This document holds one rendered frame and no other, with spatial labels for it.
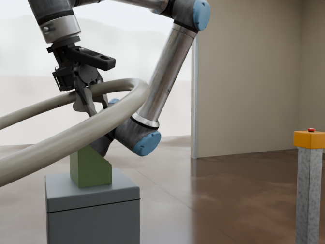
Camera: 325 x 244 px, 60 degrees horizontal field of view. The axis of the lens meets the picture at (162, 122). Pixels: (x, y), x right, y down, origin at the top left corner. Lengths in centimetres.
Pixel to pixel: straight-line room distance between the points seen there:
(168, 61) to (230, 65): 539
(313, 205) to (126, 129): 104
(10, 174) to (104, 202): 98
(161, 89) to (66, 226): 71
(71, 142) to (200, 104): 579
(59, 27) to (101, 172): 81
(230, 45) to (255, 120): 186
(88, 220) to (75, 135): 98
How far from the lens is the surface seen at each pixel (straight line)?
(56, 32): 72
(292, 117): 788
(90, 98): 73
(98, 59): 69
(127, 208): 135
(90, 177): 136
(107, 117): 38
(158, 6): 126
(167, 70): 123
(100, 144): 136
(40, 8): 73
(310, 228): 175
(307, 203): 170
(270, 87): 732
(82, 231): 134
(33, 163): 35
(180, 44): 123
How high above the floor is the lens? 125
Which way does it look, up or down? 4 degrees down
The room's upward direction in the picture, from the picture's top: straight up
